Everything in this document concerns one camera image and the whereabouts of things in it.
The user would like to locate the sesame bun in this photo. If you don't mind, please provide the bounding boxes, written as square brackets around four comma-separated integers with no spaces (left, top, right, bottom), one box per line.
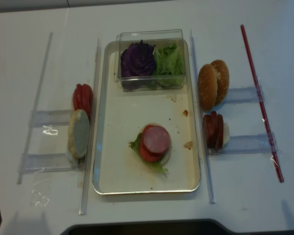
[211,60,229,106]
[198,64,218,112]

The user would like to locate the clear left lower channel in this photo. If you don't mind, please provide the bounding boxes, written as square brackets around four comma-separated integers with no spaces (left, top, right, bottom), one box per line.
[19,152,85,174]

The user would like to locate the clear rail of tray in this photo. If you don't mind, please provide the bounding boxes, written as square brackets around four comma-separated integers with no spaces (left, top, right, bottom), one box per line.
[79,38,101,215]
[190,30,216,204]

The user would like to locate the white metal tray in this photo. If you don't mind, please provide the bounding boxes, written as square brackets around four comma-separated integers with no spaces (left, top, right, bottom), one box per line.
[92,42,202,195]

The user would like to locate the pink ham slice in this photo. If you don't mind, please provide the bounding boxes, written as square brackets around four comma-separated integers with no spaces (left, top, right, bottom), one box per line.
[143,125,171,154]

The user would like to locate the clear right upper channel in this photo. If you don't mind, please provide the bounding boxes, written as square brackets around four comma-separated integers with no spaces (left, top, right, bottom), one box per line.
[223,86,264,103]

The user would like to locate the front sesame bun top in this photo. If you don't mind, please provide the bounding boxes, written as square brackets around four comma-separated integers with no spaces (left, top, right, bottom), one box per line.
[198,64,218,112]

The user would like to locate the clear left upper channel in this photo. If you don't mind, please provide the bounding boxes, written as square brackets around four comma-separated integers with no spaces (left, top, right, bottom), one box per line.
[28,110,73,127]

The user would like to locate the left tomato slices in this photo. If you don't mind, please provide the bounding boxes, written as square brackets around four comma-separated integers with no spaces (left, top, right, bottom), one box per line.
[73,84,93,118]

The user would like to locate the tomato slice on stack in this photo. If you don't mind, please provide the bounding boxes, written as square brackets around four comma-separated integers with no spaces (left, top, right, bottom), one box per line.
[138,124,164,163]

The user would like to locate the purple cabbage leaf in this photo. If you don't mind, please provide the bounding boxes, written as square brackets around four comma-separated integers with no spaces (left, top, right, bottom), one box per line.
[121,40,156,77]

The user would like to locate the white right patty pusher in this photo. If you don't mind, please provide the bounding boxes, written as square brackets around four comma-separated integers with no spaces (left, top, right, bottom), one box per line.
[222,122,230,147]

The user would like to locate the clear right lower channel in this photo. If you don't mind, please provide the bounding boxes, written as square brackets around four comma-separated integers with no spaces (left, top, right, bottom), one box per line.
[208,133,277,155]

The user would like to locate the left pale bun slice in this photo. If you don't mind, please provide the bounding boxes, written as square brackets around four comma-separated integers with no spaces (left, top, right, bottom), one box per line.
[68,109,90,159]

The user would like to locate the red plastic rail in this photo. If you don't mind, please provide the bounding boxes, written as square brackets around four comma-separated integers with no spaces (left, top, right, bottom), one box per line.
[240,24,284,183]

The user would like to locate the green lettuce in container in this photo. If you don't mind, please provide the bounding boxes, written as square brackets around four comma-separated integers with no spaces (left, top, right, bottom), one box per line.
[152,44,184,75]

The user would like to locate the crumpled clear tape patch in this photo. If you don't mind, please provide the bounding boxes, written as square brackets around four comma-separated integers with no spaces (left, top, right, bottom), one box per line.
[30,179,51,207]

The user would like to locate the rear dark meat patty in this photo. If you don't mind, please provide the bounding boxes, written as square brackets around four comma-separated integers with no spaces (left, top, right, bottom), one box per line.
[215,114,223,150]

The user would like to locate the clear far left rail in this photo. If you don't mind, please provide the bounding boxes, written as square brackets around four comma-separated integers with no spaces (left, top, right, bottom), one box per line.
[17,32,53,185]

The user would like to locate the clear channel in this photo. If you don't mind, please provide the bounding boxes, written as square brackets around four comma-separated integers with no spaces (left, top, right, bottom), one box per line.
[28,110,73,127]
[223,86,264,103]
[208,133,277,155]
[19,152,85,174]

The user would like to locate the front dark meat patty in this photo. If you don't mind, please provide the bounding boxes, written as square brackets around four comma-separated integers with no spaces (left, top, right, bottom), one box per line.
[203,111,219,148]

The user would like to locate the clear rail left of tray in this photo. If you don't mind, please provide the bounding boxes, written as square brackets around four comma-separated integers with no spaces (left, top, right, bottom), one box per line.
[79,38,101,215]

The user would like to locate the black device bottom edge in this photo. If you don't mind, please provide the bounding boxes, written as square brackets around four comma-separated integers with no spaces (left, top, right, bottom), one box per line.
[62,220,234,235]

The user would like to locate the dark meat patty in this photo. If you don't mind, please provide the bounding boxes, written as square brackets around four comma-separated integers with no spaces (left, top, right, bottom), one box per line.
[215,114,223,150]
[203,111,219,148]

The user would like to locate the clear plastic container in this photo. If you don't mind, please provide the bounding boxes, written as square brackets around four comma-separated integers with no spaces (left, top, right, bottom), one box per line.
[114,29,186,91]

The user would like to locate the rear sesame bun top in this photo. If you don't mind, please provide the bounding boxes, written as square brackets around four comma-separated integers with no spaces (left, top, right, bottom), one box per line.
[211,60,229,106]

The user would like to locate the green lettuce leaf on stack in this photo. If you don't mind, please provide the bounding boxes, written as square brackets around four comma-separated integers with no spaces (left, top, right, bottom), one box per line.
[129,133,169,177]

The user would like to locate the clear rail right of tray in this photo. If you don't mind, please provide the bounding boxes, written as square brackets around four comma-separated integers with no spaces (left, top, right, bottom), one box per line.
[190,30,216,204]

